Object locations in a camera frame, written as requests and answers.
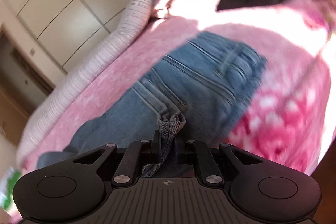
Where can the striped white quilt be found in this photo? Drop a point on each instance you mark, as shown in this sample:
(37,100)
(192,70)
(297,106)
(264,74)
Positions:
(110,50)

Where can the wooden door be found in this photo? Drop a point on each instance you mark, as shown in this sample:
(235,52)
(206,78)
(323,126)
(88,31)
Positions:
(10,113)

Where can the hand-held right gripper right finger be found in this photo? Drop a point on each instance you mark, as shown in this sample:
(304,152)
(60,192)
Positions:
(179,151)

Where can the pink floral bed blanket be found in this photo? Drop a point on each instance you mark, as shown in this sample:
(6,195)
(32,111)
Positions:
(275,77)

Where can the folded green garment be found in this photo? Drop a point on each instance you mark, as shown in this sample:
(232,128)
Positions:
(11,187)

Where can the cream wardrobe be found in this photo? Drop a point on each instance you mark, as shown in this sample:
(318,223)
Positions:
(65,3)

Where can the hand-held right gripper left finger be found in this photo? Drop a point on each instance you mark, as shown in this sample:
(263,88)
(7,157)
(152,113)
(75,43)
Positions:
(156,146)

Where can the blue jeans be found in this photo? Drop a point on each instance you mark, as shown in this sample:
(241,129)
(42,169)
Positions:
(199,82)

